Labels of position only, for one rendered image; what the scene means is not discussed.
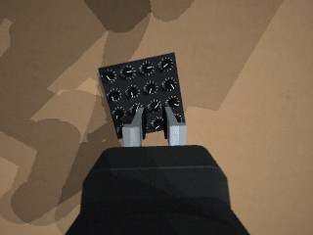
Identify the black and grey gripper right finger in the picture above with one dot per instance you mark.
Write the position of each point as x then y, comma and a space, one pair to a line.
175, 132

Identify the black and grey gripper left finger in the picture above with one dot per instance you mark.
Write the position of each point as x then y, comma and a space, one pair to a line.
133, 134

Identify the black knob box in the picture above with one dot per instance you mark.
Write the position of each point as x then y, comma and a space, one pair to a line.
150, 83

